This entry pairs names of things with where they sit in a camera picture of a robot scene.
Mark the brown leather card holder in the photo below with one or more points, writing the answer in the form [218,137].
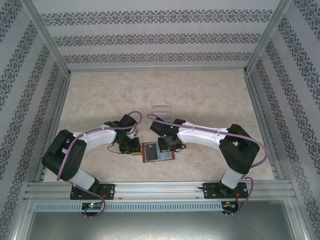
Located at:
[166,156]

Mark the black credit card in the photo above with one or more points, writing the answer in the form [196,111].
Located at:
[151,152]

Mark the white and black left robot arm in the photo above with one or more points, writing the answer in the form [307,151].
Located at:
[100,136]

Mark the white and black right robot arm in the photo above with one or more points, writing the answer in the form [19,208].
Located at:
[200,136]

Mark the clear acrylic box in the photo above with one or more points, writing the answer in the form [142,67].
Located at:
[161,110]

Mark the grey metal panel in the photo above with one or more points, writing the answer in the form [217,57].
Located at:
[160,227]

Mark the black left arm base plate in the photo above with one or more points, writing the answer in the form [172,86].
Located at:
[107,191]

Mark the aluminium mounting rail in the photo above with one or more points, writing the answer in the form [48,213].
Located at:
[155,191]

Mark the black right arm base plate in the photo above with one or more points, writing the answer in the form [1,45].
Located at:
[210,191]

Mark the aluminium side rail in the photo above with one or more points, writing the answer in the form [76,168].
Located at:
[255,105]
[59,110]

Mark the aluminium frame post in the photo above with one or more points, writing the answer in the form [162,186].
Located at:
[267,37]
[47,37]

